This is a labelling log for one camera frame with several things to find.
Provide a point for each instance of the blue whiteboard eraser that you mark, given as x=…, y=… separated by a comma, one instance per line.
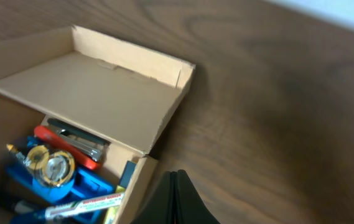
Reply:
x=84, y=184

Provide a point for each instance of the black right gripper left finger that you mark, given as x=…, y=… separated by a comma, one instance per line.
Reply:
x=160, y=207

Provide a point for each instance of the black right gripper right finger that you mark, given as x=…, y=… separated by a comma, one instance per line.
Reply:
x=189, y=207

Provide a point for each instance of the gold correction tape dispenser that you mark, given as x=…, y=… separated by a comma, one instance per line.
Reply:
x=49, y=168

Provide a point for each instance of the yellow highlighter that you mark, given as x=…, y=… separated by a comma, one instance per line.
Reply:
x=121, y=187

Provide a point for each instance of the blue whiteboard marker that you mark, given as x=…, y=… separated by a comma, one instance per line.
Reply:
x=71, y=209

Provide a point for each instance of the red black stapler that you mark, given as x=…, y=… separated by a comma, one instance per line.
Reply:
x=86, y=148

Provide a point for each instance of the cardboard box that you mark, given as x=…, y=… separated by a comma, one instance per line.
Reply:
x=119, y=91

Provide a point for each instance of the black whiteboard marker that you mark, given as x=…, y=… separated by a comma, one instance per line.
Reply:
x=16, y=205

